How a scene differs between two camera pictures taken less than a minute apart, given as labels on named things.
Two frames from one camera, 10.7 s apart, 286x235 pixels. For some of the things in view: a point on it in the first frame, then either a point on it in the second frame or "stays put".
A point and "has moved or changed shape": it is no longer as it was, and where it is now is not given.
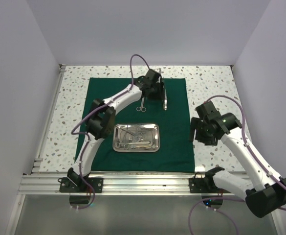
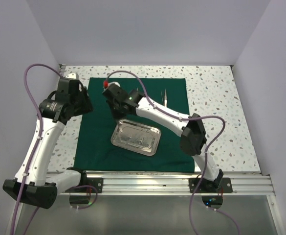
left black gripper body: (157, 90) to (81, 102)
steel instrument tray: (136, 137) has moved or changed shape
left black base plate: (66, 185) stays put
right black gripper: (209, 141) to (116, 115)
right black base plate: (199, 185) stays put
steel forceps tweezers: (165, 102) stays put
